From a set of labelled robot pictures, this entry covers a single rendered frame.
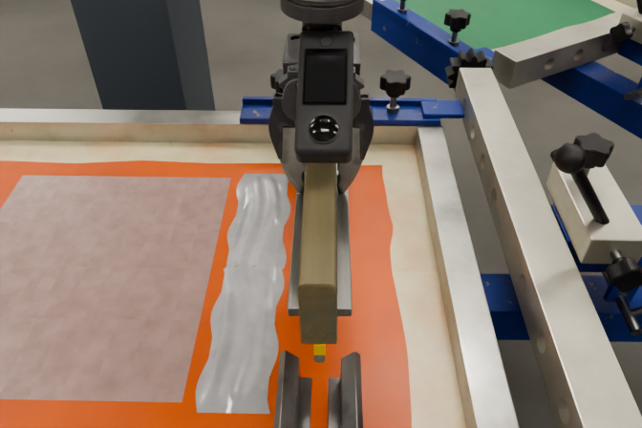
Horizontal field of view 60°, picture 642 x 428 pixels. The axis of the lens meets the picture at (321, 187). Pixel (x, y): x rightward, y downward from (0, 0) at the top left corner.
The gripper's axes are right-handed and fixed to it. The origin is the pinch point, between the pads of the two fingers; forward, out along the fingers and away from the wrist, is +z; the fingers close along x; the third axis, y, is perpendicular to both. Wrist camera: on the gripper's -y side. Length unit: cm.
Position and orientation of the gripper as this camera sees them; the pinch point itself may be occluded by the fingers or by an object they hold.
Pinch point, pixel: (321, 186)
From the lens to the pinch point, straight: 58.5
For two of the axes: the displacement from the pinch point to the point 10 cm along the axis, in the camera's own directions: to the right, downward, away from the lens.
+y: 0.2, -6.6, 7.6
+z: 0.0, 7.6, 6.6
